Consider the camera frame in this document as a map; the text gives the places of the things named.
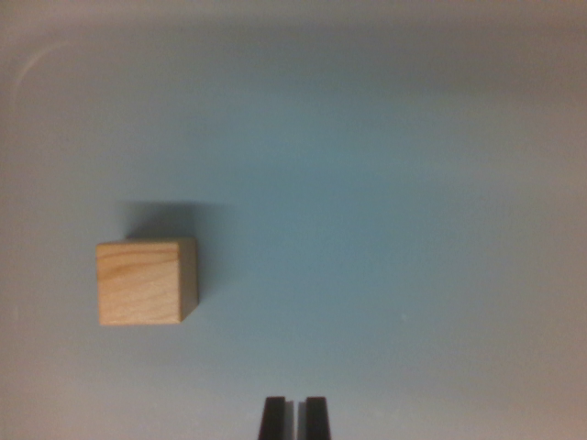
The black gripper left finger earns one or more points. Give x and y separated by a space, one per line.
275 419

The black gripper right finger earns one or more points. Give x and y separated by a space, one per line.
316 419

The wooden cube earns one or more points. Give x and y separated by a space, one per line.
137 284

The translucent plastic bin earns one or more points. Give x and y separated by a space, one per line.
367 137

